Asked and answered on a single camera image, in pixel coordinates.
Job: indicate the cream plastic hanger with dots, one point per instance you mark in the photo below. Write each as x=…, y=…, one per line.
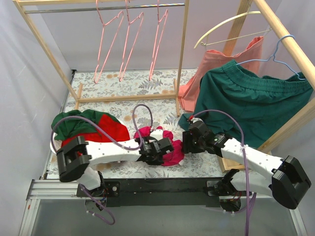
x=239, y=29

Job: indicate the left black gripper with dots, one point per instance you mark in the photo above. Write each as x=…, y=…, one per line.
x=166, y=145

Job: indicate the blue wire hanger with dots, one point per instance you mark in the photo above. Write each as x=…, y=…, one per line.
x=276, y=57

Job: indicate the dark green t shirt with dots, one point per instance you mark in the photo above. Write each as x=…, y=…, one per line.
x=75, y=126

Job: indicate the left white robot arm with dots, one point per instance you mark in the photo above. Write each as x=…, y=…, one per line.
x=75, y=159

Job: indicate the salmon pink shorts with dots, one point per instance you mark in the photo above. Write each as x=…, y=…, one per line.
x=189, y=92

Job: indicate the white laundry basket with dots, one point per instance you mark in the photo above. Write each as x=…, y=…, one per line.
x=55, y=144

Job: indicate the teal green shorts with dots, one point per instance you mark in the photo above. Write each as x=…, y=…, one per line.
x=236, y=101

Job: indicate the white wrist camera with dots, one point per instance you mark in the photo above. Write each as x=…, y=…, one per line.
x=157, y=134
x=192, y=120

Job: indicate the aluminium table frame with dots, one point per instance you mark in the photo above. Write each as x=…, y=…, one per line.
x=54, y=209

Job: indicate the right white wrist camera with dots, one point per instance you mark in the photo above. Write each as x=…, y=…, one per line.
x=192, y=120

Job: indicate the small wooden clothes rack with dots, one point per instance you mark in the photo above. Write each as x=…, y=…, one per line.
x=20, y=4

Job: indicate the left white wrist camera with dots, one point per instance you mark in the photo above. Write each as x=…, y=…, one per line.
x=157, y=134

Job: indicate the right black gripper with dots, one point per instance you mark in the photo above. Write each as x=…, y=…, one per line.
x=188, y=141

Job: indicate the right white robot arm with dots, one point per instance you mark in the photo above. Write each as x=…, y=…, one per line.
x=284, y=179

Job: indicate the pink wire hanger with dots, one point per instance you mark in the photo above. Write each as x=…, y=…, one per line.
x=106, y=42
x=161, y=21
x=133, y=29

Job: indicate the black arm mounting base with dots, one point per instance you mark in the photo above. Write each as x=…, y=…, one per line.
x=203, y=191

